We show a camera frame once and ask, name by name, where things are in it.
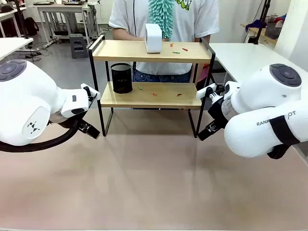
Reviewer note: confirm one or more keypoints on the white side table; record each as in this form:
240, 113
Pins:
12, 45

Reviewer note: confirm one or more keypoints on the white rectangular box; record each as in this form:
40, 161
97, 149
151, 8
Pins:
154, 41

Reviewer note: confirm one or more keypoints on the person in white t-shirt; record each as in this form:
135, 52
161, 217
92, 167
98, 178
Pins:
130, 14

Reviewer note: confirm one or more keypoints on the wooden desk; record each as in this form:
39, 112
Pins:
252, 30

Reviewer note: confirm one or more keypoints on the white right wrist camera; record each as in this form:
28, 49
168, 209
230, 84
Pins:
202, 92

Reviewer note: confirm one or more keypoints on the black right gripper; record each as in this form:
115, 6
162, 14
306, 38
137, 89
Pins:
217, 113

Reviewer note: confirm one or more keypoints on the blue cloth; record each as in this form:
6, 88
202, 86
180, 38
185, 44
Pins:
256, 25

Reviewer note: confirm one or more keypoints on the two-tier wood and metal shelf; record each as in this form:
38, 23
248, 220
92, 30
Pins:
120, 51

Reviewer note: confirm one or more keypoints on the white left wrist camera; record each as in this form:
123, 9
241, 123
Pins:
83, 86

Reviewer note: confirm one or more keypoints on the white desk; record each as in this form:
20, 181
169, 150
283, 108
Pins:
9, 12

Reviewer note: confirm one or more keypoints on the black mesh pen holder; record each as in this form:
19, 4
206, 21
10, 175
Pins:
121, 79

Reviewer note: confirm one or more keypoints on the white table with metal legs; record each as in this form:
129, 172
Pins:
60, 7

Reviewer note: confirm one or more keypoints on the grey storage bin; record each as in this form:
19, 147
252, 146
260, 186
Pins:
273, 30

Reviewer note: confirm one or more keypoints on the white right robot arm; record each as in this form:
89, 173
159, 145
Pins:
252, 134

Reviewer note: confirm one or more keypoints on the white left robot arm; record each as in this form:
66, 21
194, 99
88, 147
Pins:
24, 101

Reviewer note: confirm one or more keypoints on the teal microfibre duster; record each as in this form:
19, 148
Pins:
160, 14

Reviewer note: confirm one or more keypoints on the person's left forearm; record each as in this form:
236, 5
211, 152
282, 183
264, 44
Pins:
196, 40

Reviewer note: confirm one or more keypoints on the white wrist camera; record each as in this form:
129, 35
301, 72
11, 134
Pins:
202, 92
83, 86

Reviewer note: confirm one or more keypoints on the large white table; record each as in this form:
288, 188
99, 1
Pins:
240, 55

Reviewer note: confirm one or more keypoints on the grey step stool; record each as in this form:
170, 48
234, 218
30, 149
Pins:
78, 45

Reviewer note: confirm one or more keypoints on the person's right forearm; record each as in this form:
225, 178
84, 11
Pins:
125, 36

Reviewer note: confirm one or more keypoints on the black backpack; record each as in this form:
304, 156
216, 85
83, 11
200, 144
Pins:
31, 26

